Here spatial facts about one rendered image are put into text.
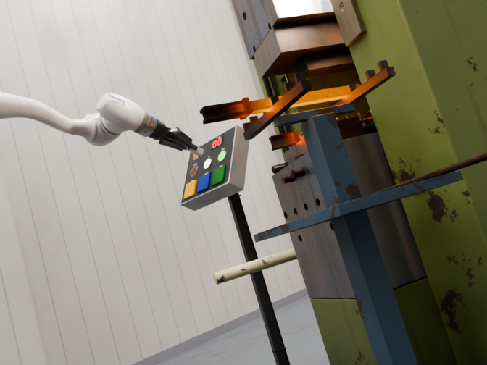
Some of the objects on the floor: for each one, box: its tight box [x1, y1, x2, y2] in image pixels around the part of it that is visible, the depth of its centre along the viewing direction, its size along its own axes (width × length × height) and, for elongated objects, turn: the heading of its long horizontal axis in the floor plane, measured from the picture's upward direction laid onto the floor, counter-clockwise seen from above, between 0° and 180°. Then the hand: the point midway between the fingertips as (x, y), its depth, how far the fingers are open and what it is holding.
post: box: [228, 193, 288, 365], centre depth 207 cm, size 4×4×108 cm
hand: (195, 149), depth 194 cm, fingers closed
